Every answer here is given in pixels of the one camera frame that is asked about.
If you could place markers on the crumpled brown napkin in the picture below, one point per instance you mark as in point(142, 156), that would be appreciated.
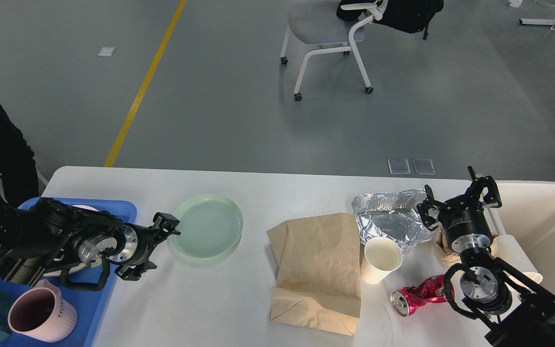
point(448, 258)

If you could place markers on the black backpack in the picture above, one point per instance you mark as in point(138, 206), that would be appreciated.
point(410, 16)

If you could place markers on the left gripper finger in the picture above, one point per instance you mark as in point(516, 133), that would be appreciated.
point(164, 225)
point(134, 273)

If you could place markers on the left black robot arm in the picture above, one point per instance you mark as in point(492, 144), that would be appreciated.
point(78, 243)

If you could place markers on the blue plastic tray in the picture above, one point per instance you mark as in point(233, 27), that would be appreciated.
point(90, 306)

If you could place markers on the pink plate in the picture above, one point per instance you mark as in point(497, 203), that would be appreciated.
point(87, 208)

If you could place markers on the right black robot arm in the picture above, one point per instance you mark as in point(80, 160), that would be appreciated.
point(518, 311)

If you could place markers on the white plastic bin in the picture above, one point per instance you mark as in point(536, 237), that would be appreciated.
point(528, 213)

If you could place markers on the grey white office chair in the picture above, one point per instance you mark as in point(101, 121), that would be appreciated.
point(316, 23)

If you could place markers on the crumpled aluminium foil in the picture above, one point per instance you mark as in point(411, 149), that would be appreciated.
point(392, 215)

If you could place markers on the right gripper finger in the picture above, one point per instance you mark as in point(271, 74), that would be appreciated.
point(482, 193)
point(430, 203)

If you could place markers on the pink ribbed mug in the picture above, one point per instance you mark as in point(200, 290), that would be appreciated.
point(42, 313)

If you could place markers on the green plate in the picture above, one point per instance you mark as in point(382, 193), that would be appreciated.
point(209, 226)

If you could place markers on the brown paper bag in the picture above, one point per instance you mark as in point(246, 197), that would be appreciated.
point(318, 282)

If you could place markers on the crushed red can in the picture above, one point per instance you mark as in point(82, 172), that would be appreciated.
point(408, 299)

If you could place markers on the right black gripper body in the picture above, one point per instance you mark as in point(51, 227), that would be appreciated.
point(465, 229)

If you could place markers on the white paper cup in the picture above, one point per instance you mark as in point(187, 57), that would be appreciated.
point(381, 257)

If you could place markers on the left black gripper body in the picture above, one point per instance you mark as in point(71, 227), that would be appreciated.
point(135, 244)

